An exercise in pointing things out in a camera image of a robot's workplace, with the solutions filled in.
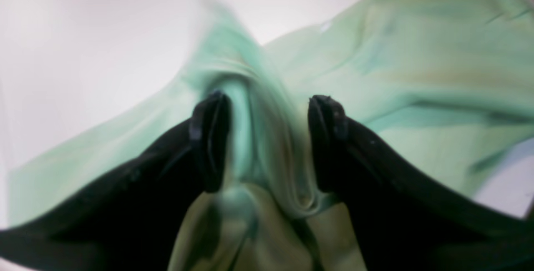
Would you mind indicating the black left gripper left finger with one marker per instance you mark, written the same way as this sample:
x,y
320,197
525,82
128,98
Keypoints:
x,y
128,218

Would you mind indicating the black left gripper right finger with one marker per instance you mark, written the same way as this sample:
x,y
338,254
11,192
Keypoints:
x,y
403,219

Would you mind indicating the light green T-shirt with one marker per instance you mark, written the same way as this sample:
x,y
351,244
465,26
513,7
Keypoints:
x,y
448,84

